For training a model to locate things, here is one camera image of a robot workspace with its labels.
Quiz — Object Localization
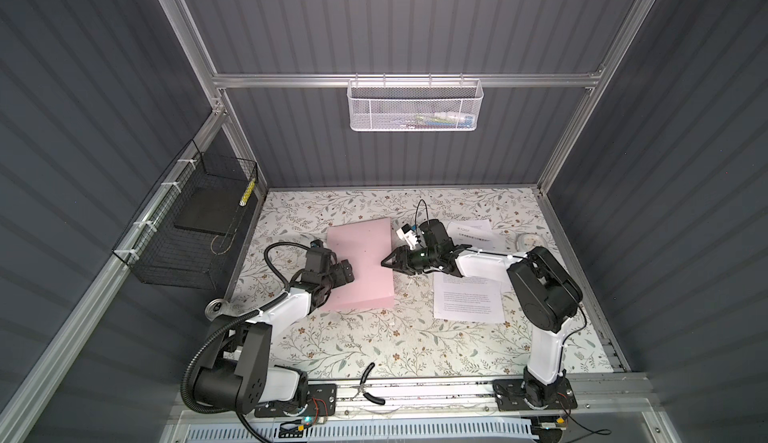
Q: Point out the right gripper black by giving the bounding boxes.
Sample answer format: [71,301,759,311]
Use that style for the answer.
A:
[381,246,439,275]

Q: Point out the pens in white basket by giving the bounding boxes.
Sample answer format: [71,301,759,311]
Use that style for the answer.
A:
[392,111,476,131]

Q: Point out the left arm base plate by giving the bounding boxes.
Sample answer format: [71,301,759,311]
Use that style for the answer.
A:
[253,383,338,418]

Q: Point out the silver drink can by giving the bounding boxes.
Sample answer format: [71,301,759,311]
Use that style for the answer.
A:
[204,298,230,321]

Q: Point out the white wire mesh basket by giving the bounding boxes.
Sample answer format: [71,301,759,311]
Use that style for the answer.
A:
[346,78,484,132]

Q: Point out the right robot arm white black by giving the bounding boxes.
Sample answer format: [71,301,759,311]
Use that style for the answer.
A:
[381,219,583,408]

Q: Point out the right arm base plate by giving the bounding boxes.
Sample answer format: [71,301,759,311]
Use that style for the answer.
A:
[492,377,578,411]

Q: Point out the white paper sheet underneath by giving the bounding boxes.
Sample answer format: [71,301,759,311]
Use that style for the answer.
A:
[446,221,506,252]

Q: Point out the pink file folder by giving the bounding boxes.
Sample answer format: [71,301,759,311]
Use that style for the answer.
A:
[321,218,395,311]

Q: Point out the black handled pliers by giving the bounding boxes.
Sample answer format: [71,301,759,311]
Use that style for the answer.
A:
[354,362,386,406]

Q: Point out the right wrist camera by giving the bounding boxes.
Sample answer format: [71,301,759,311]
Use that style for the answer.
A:
[396,224,422,250]

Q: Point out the black wire mesh basket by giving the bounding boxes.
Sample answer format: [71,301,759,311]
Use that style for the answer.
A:
[113,143,259,293]

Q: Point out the black pad in basket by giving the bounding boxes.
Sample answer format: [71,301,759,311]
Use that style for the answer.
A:
[174,187,242,236]

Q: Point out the printed white paper sheet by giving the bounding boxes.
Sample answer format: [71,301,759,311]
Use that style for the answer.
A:
[433,273,505,324]

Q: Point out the yellow marker in basket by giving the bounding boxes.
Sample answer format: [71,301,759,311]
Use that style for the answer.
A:
[239,179,256,207]

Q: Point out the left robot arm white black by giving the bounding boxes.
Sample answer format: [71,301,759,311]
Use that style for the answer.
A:
[180,240,355,416]

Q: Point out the white round tape dispenser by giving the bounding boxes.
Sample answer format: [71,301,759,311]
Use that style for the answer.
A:
[515,233,546,253]

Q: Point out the white ventilated cable duct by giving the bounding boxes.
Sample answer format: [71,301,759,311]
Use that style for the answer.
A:
[183,417,539,443]

